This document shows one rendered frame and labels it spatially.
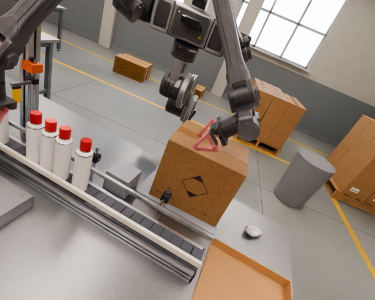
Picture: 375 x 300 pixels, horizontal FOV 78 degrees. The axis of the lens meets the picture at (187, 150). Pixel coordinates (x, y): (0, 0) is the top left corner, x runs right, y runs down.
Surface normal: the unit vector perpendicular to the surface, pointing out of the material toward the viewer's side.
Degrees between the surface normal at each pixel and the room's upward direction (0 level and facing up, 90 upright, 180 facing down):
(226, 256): 0
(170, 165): 90
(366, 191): 90
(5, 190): 0
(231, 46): 75
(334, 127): 90
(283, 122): 90
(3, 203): 0
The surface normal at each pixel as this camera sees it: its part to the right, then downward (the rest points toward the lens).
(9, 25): 0.14, 0.06
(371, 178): -0.18, 0.45
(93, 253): 0.34, -0.81
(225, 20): -0.31, 0.11
